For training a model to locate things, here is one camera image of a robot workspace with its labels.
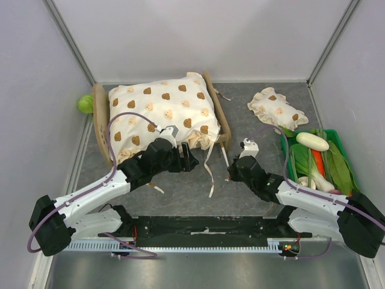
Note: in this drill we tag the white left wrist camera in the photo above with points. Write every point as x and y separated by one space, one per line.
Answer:
169 133

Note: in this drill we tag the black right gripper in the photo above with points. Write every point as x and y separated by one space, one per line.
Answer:
235 172

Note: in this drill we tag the wooden pet bed frame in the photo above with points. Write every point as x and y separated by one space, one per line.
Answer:
101 117

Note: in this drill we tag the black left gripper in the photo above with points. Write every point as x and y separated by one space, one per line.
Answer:
186 163

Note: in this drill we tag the orange carrot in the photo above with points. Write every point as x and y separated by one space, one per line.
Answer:
319 162

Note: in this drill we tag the bear print cream quilt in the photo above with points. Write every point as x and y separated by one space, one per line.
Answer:
190 104

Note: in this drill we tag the white cable duct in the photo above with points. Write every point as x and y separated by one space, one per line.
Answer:
126 247

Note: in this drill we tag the white mushroom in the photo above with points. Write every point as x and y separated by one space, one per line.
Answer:
306 182

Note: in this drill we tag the green plastic basket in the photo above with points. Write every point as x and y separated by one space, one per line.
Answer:
331 135

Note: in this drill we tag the bear print small pillow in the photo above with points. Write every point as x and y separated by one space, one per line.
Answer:
272 108

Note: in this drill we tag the white radish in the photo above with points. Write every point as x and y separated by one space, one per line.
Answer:
312 141

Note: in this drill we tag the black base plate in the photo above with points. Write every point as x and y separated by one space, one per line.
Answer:
156 230

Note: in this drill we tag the purple cabbage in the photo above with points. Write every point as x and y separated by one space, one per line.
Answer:
337 192

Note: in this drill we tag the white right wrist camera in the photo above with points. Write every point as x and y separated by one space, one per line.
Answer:
249 148

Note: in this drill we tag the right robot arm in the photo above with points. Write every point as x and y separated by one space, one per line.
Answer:
353 219

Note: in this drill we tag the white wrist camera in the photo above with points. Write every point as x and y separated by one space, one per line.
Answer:
169 133
249 148

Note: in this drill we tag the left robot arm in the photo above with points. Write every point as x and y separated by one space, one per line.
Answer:
56 222

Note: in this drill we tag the green cabbage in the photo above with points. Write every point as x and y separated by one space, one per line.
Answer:
85 104

